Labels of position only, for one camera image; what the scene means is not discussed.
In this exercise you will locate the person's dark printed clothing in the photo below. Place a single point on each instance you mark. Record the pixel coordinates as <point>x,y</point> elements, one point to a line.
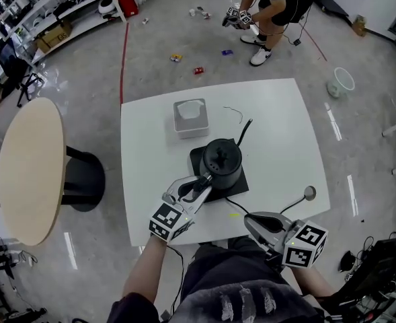
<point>234,281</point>

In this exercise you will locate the red floor tape line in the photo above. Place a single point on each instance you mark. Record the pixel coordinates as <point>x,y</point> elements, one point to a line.
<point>123,62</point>
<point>313,44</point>

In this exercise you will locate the black gooseneck kettle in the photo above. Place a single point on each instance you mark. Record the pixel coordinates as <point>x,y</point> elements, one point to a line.
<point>223,163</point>

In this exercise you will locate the black square kettle base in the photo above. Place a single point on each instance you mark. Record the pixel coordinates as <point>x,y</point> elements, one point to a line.
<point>238,188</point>

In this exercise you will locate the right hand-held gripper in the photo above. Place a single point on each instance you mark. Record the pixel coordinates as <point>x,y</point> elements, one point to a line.
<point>305,247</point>

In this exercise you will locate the black power adapter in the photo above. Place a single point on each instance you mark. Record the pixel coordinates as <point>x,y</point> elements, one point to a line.
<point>297,42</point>

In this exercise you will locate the red snack packet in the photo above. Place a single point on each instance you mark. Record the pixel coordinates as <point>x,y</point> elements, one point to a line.
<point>199,70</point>

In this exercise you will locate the round wooden table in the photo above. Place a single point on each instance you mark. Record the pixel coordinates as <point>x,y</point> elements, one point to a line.
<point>29,170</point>

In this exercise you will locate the yellow snack packet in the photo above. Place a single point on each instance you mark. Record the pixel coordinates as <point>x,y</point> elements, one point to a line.
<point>176,58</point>

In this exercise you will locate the blue snack packet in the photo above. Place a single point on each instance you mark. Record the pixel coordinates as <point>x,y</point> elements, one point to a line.
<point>227,52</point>

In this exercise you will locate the person's right forearm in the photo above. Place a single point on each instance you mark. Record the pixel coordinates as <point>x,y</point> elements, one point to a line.
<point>313,281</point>

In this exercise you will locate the white round device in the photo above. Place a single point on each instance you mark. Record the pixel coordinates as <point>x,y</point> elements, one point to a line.
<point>107,5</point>

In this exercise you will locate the crumpled white red packet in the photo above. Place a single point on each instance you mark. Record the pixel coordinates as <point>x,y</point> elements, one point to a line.
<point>205,12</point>

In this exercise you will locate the white waste bin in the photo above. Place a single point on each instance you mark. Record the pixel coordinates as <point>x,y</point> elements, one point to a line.
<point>342,82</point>

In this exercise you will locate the person's left forearm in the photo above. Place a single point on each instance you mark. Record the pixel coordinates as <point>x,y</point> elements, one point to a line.
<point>144,271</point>

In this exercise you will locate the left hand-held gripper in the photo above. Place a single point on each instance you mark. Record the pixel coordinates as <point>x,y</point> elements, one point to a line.
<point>170,222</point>

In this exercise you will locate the white metal shelf rack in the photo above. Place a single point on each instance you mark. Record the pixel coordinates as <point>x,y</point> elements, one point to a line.
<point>49,8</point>

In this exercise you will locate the black office chair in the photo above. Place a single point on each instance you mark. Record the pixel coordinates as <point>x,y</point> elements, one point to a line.
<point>11,66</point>

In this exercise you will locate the white tissue box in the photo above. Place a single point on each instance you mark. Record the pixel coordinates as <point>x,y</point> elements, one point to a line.
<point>191,126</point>

